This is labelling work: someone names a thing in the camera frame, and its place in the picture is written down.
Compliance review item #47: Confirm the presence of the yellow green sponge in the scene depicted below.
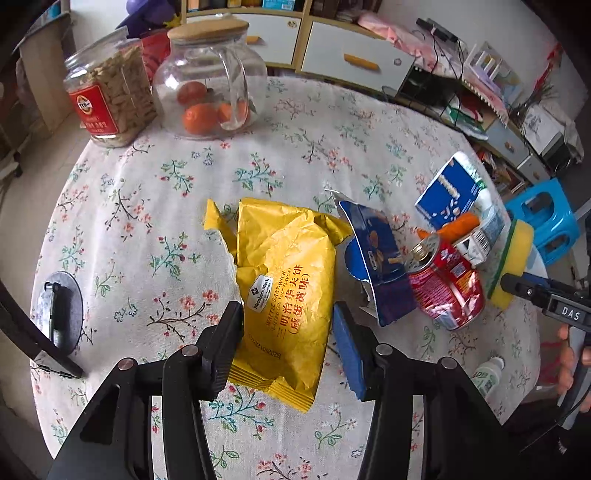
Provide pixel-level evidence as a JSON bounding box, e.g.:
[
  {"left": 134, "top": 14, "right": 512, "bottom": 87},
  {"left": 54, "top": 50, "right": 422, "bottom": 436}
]
[{"left": 489, "top": 219, "right": 535, "bottom": 310}]

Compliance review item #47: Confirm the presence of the low cabinet with white drawers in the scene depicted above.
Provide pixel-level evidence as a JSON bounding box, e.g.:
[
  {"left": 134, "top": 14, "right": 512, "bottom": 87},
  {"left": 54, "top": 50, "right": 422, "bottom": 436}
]
[{"left": 480, "top": 115, "right": 555, "bottom": 185}]

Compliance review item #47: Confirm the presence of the blue white carton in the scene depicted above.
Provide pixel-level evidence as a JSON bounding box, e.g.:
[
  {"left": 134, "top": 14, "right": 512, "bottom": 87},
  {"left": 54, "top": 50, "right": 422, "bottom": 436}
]
[{"left": 414, "top": 154, "right": 506, "bottom": 268}]

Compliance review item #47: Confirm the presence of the pink cloth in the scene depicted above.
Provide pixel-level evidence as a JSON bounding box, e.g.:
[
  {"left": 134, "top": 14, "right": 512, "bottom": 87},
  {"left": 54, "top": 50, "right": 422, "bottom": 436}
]
[{"left": 358, "top": 11, "right": 439, "bottom": 61}]

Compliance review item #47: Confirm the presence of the red green bag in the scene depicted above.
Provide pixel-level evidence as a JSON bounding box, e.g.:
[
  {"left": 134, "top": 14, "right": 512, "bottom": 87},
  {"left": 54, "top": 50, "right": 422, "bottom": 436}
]
[{"left": 443, "top": 92, "right": 491, "bottom": 136}]

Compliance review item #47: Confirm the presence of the small white green bottle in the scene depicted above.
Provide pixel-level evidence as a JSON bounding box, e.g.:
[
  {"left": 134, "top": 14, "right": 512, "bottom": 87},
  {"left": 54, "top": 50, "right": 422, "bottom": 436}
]
[{"left": 471, "top": 356, "right": 505, "bottom": 400}]

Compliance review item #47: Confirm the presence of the black electronic box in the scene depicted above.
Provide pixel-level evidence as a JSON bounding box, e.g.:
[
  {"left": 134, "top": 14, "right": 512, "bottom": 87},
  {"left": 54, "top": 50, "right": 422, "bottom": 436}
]
[{"left": 394, "top": 65, "right": 462, "bottom": 108}]

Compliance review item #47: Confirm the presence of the glass jar of nuts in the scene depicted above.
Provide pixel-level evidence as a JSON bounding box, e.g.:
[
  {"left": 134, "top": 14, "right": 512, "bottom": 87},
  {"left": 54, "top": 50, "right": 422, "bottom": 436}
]
[{"left": 62, "top": 28, "right": 158, "bottom": 148}]

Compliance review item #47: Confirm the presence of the purple plush toy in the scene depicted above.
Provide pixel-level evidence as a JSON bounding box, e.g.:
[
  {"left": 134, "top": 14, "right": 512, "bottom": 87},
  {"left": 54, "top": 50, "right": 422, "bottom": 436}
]
[{"left": 115, "top": 0, "right": 185, "bottom": 38}]

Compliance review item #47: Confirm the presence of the yellow snack bag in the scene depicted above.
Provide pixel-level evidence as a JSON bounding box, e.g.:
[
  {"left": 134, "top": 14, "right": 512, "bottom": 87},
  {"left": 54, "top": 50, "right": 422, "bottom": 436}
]
[{"left": 203, "top": 198, "right": 352, "bottom": 414}]

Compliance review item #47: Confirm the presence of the torn blue snack box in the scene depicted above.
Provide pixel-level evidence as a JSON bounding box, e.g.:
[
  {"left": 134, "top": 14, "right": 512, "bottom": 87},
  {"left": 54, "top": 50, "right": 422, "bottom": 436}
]
[{"left": 324, "top": 189, "right": 419, "bottom": 328}]

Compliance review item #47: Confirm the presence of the crushed red drink can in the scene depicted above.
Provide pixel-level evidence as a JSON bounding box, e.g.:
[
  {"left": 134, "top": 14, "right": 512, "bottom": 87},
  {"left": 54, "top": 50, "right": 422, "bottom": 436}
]
[{"left": 404, "top": 232, "right": 486, "bottom": 332}]

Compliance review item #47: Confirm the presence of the dry branch bundle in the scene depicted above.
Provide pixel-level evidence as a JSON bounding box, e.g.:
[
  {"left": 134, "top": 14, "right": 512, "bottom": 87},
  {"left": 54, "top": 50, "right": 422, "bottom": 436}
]
[{"left": 510, "top": 80, "right": 561, "bottom": 118}]

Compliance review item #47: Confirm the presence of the orange fruit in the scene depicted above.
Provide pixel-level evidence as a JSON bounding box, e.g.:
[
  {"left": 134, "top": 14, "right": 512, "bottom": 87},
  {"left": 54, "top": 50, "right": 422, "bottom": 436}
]
[
  {"left": 178, "top": 80, "right": 207, "bottom": 104},
  {"left": 217, "top": 100, "right": 250, "bottom": 127},
  {"left": 181, "top": 102, "right": 221, "bottom": 136}
]

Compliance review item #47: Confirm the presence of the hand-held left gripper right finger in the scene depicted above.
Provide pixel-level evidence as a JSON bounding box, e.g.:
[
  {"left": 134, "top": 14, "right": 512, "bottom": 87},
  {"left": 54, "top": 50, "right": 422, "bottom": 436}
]
[{"left": 332, "top": 301, "right": 522, "bottom": 480}]

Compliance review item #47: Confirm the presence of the blue plastic stool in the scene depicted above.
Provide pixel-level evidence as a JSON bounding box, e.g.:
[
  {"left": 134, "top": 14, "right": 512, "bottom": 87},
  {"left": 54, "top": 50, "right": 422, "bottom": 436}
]
[{"left": 504, "top": 178, "right": 580, "bottom": 266}]

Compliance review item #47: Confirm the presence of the white drawer with wooden handle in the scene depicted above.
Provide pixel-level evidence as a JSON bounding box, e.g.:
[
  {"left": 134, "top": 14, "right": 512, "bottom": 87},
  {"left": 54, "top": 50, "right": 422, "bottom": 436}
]
[
  {"left": 300, "top": 21, "right": 416, "bottom": 90},
  {"left": 185, "top": 13, "right": 303, "bottom": 66}
]

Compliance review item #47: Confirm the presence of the black chair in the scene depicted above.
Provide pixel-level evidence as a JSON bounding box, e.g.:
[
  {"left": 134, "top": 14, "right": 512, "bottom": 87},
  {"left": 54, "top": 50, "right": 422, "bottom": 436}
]
[{"left": 0, "top": 277, "right": 85, "bottom": 379}]

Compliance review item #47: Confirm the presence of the glass pitcher with cork lid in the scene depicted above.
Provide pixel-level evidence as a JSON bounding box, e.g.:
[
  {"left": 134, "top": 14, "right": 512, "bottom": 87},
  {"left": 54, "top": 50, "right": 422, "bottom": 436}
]
[{"left": 152, "top": 13, "right": 269, "bottom": 139}]

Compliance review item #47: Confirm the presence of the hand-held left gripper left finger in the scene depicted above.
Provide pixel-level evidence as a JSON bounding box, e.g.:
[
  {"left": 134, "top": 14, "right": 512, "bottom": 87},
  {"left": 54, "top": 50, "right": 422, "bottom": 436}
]
[{"left": 46, "top": 301, "right": 245, "bottom": 480}]

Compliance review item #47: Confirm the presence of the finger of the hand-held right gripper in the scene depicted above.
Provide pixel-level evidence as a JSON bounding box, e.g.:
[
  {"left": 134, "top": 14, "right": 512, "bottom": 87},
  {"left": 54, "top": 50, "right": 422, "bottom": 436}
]
[
  {"left": 501, "top": 273, "right": 548, "bottom": 308},
  {"left": 521, "top": 272, "right": 568, "bottom": 291}
]

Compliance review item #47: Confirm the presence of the orange peel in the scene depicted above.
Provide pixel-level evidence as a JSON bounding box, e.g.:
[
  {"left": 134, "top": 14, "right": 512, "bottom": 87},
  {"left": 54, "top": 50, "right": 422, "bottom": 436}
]
[{"left": 418, "top": 212, "right": 482, "bottom": 241}]

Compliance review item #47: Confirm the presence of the white desk rack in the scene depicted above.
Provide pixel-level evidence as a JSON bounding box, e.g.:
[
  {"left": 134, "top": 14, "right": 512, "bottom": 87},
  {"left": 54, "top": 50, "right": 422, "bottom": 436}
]
[{"left": 465, "top": 41, "right": 514, "bottom": 95}]

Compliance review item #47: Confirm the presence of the person's right hand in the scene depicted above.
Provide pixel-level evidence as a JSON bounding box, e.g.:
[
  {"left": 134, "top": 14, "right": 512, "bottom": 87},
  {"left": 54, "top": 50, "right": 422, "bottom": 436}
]
[{"left": 556, "top": 325, "right": 591, "bottom": 395}]

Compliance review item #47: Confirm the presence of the floral tablecloth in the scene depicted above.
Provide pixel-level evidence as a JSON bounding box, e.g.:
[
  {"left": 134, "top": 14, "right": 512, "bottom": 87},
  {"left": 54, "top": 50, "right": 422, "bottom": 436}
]
[{"left": 30, "top": 76, "right": 543, "bottom": 480}]

